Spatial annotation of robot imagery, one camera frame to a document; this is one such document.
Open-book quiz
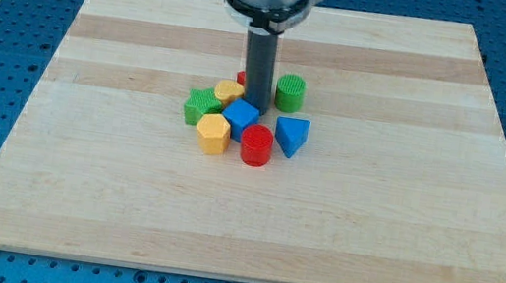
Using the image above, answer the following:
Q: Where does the green cylinder block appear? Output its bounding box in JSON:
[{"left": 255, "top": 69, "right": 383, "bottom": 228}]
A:
[{"left": 274, "top": 74, "right": 307, "bottom": 113}]

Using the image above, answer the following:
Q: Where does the green star block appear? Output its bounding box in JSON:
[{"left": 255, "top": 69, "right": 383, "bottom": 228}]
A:
[{"left": 183, "top": 87, "right": 223, "bottom": 126}]

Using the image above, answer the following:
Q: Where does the red star block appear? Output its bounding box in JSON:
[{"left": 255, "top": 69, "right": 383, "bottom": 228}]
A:
[{"left": 236, "top": 71, "right": 247, "bottom": 86}]

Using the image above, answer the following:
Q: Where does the red cylinder block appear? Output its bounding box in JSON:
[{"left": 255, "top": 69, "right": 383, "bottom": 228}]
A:
[{"left": 240, "top": 124, "right": 274, "bottom": 167}]

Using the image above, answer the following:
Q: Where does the blue cube block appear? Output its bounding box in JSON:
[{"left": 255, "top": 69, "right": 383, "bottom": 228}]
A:
[{"left": 222, "top": 99, "right": 260, "bottom": 142}]

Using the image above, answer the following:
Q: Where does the blue triangle block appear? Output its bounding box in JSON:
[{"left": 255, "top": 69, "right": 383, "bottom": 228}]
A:
[{"left": 275, "top": 116, "right": 311, "bottom": 158}]

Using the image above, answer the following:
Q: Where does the yellow hexagon block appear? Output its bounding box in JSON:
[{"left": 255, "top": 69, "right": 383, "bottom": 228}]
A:
[{"left": 196, "top": 113, "right": 231, "bottom": 155}]

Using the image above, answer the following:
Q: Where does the yellow heart block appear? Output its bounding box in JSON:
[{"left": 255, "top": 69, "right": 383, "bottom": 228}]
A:
[{"left": 214, "top": 80, "right": 245, "bottom": 108}]

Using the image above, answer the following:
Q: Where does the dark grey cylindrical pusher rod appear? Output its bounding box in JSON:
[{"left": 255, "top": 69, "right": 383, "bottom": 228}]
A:
[{"left": 244, "top": 30, "right": 278, "bottom": 115}]

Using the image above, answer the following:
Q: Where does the light wooden board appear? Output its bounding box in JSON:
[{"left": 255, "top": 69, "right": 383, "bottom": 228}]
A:
[{"left": 0, "top": 0, "right": 506, "bottom": 283}]

